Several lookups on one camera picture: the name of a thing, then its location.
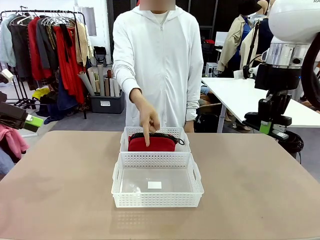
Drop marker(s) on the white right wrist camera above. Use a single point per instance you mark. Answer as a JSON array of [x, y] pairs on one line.
[[250, 72]]

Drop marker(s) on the black hanging scarf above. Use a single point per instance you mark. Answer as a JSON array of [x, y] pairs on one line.
[[66, 42]]

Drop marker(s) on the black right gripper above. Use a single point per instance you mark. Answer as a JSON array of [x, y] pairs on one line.
[[275, 100]]

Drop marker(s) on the person's left forearm white sleeve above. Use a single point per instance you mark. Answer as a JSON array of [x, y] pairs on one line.
[[193, 110]]

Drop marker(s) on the light blue hanging garment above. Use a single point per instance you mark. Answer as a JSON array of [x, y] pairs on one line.
[[6, 42]]

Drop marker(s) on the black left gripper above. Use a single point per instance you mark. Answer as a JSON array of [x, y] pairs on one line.
[[12, 116]]

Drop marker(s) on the long red hanging dress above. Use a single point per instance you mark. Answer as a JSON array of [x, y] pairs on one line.
[[71, 75]]

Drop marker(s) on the beige hanging garment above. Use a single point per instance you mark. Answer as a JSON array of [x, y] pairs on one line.
[[83, 42]]

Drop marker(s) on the grey sheet on wall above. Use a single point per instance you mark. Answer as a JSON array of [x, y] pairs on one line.
[[89, 21]]

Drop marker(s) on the black office chair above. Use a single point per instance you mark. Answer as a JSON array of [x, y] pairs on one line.
[[100, 56]]

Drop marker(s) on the white background table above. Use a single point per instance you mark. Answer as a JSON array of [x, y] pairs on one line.
[[232, 100]]

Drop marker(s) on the slanted grey paper roll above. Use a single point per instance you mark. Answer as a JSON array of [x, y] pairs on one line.
[[86, 82]]

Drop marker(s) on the red pouch black zipper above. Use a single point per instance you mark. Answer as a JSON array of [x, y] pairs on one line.
[[160, 145]]

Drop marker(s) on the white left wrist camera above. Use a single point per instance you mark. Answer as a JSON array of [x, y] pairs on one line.
[[6, 75]]

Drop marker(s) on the mannequin in navy top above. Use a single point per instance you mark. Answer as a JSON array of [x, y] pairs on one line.
[[262, 35]]

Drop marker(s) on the mannequin in beige trench coat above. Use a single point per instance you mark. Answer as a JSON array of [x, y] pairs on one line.
[[232, 45]]

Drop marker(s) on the brown cardboard tube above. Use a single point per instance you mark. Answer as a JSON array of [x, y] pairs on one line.
[[107, 87]]

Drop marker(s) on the grey hanging jacket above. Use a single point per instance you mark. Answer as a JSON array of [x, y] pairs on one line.
[[45, 45]]

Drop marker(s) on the person's left hand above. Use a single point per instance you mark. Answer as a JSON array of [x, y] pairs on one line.
[[190, 127]]

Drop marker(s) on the black metal clothes rack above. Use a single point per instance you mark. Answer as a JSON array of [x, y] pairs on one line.
[[50, 12]]

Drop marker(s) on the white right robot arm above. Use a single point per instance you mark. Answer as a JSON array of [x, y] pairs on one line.
[[292, 22]]

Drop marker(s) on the white monitor back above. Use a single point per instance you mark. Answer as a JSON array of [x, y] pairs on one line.
[[221, 39]]

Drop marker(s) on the person in white hoodie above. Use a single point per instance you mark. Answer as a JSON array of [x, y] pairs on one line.
[[160, 62]]

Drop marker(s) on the person's right hand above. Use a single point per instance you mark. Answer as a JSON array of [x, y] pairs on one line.
[[146, 115]]

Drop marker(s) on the dark brown hanging garment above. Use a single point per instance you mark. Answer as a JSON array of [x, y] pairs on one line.
[[21, 47]]

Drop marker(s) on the tall grey cardboard tube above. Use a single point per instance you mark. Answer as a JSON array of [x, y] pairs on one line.
[[101, 80]]

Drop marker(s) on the white perforated plastic basket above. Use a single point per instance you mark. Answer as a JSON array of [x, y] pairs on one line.
[[155, 140]]

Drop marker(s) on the dark grey storage bin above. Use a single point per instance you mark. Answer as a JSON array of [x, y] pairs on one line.
[[107, 103]]

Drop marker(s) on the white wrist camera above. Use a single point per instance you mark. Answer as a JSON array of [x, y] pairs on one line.
[[6, 75], [250, 72]]

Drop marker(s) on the white perforated basket with label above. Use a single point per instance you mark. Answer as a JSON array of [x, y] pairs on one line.
[[157, 182]]

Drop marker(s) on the yellow item on floor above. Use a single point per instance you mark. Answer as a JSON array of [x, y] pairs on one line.
[[41, 93]]

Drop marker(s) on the pink garment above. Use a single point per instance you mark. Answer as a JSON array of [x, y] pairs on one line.
[[12, 140]]

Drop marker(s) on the dark blue garment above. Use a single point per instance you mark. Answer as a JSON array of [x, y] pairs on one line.
[[62, 105]]

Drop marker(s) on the red hanging jacket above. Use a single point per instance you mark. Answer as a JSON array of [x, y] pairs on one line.
[[35, 55]]

